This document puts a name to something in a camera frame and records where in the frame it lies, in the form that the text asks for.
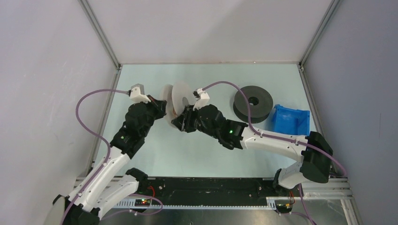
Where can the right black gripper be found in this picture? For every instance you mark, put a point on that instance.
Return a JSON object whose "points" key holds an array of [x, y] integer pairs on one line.
{"points": [[183, 121]]}

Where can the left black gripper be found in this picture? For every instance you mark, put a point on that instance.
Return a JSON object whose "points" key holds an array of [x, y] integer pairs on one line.
{"points": [[159, 105]]}

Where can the white cable spool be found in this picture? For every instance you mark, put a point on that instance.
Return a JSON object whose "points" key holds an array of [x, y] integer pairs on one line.
{"points": [[178, 96]]}

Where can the black cable spool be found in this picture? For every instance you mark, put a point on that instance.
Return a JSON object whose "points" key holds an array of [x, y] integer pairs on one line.
{"points": [[260, 102]]}

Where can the blue plastic bin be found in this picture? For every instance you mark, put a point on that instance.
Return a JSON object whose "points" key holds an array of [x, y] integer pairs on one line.
{"points": [[290, 121]]}

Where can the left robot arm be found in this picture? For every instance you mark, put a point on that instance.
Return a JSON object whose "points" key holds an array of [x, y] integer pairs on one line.
{"points": [[94, 197]]}

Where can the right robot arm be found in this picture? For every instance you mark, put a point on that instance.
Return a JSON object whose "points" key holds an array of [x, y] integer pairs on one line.
{"points": [[312, 154]]}

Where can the left controller board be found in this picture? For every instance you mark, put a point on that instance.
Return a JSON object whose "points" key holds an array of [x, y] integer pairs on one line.
{"points": [[142, 202]]}

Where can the controller board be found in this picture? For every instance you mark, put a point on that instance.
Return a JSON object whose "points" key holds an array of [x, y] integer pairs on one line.
{"points": [[285, 208], [142, 202]]}

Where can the right controller board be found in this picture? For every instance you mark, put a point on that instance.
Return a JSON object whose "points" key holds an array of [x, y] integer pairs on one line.
{"points": [[285, 208]]}

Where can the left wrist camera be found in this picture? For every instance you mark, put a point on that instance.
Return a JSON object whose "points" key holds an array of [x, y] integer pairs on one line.
{"points": [[137, 94]]}

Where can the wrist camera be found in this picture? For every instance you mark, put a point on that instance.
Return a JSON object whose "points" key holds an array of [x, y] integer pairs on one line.
{"points": [[202, 98], [137, 94]]}

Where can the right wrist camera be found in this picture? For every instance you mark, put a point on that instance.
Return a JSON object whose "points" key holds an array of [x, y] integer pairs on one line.
{"points": [[202, 98]]}

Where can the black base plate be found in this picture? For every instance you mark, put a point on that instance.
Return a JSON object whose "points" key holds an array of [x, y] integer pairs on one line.
{"points": [[214, 192]]}

